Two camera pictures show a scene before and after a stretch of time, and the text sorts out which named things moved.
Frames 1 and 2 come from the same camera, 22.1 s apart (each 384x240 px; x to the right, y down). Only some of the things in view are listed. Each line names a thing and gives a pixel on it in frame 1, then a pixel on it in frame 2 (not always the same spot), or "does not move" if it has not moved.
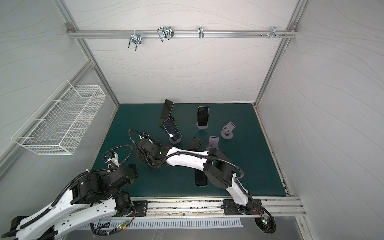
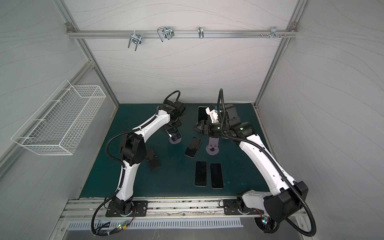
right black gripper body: (141, 148) -> (203, 127)
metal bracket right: (273, 30) does not move
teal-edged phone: (200, 178) does not move
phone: (172, 128) does not move
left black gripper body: (136, 171) -> (173, 124)
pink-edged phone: (194, 144) does not move
